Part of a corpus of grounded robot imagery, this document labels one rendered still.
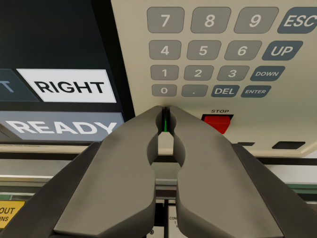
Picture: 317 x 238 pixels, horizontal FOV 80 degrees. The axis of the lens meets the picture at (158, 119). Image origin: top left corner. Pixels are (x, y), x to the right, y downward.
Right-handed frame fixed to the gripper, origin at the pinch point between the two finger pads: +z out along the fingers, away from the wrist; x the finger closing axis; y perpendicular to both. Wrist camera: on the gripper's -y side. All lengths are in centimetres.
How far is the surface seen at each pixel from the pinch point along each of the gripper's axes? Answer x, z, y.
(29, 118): -10.8, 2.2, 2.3
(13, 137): -14.4, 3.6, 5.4
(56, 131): -9.5, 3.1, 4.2
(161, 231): -0.2, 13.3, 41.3
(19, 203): -17.2, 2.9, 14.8
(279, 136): 10.0, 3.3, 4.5
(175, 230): 2.2, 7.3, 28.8
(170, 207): 1.3, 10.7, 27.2
